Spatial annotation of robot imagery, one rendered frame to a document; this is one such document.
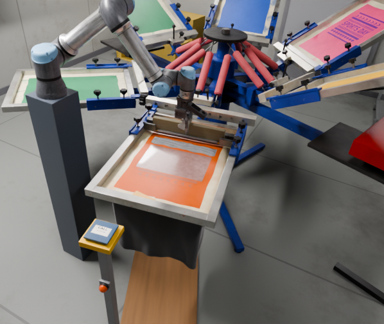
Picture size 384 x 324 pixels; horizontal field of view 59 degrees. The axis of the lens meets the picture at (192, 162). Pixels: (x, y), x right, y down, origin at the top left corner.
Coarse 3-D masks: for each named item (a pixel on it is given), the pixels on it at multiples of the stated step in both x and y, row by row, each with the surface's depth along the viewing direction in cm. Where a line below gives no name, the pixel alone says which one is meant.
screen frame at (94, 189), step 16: (160, 112) 205; (224, 128) 197; (128, 144) 176; (112, 160) 164; (96, 176) 154; (224, 176) 160; (96, 192) 146; (112, 192) 146; (224, 192) 151; (144, 208) 143; (160, 208) 140; (176, 208) 141; (208, 224) 138
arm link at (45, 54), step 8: (32, 48) 157; (40, 48) 157; (48, 48) 158; (56, 48) 159; (32, 56) 156; (40, 56) 155; (48, 56) 156; (56, 56) 159; (40, 64) 157; (48, 64) 157; (56, 64) 160; (40, 72) 159; (48, 72) 159; (56, 72) 162
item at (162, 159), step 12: (156, 132) 194; (144, 144) 183; (156, 144) 184; (144, 156) 174; (156, 156) 175; (168, 156) 176; (132, 168) 166; (156, 168) 167; (168, 168) 167; (120, 180) 158; (132, 180) 159; (144, 180) 159; (156, 180) 160; (144, 192) 152; (156, 192) 153
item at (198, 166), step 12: (204, 144) 187; (180, 156) 176; (192, 156) 177; (204, 156) 178; (216, 156) 179; (180, 168) 168; (192, 168) 169; (204, 168) 169; (204, 180) 162; (168, 192) 153; (180, 192) 154; (192, 192) 155; (204, 192) 155; (192, 204) 148
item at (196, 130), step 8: (160, 120) 186; (168, 120) 185; (176, 120) 185; (160, 128) 189; (168, 128) 188; (176, 128) 186; (192, 128) 183; (200, 128) 182; (208, 128) 181; (216, 128) 182; (200, 136) 185; (208, 136) 184; (216, 136) 182; (224, 136) 182
